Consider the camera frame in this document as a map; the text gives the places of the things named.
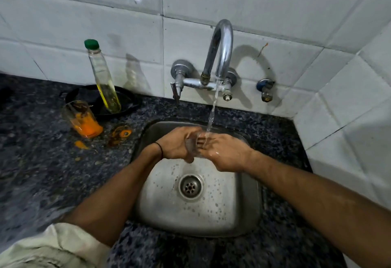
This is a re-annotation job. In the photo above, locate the glass with orange residue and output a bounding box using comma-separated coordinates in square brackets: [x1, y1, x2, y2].
[63, 100, 104, 139]

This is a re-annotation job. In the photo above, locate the person's left forearm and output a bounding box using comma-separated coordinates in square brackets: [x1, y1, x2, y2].
[63, 143, 163, 247]

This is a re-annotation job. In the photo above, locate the clear drinking glass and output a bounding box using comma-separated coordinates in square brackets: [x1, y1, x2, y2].
[185, 130, 208, 159]

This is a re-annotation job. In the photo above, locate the chrome wall faucet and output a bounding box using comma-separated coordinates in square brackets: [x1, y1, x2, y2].
[170, 19, 238, 106]

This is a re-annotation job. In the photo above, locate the person's left hand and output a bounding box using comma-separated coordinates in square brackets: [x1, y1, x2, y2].
[155, 126, 203, 164]

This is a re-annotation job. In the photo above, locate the cream rolled sleeve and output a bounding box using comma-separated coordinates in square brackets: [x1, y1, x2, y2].
[0, 223, 111, 268]

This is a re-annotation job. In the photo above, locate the person's right hand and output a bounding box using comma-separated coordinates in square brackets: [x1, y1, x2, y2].
[197, 133, 256, 173]

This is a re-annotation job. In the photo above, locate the sink drain strainer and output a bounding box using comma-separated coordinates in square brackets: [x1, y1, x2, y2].
[178, 174, 204, 200]

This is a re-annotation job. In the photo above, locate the person's right forearm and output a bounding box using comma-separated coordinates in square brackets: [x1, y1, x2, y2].
[244, 150, 391, 268]

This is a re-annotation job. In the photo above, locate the black frying pan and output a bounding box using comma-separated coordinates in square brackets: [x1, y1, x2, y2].
[60, 85, 138, 118]

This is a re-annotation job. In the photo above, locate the stainless steel sink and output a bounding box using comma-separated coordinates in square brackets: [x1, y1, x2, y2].
[131, 120, 262, 237]

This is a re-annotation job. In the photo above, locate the blue wall tap valve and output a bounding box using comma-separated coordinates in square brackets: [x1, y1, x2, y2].
[256, 79, 275, 103]

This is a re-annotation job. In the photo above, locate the clear bottle with green cap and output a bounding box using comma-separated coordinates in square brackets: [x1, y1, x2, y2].
[84, 39, 122, 114]

